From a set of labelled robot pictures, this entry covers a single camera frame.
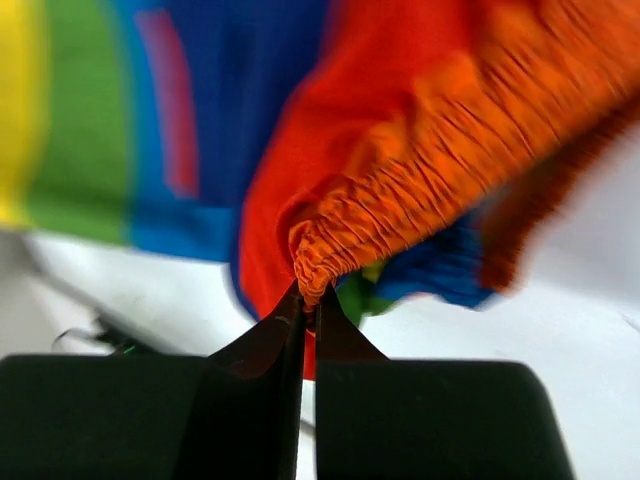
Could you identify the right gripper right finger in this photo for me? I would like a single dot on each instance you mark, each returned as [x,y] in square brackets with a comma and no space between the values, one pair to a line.
[378,418]

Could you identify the rainbow striped shorts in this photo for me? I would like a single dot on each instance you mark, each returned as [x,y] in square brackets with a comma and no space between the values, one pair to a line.
[384,148]

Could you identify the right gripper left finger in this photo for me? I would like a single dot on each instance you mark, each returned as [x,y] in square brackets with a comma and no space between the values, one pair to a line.
[232,415]

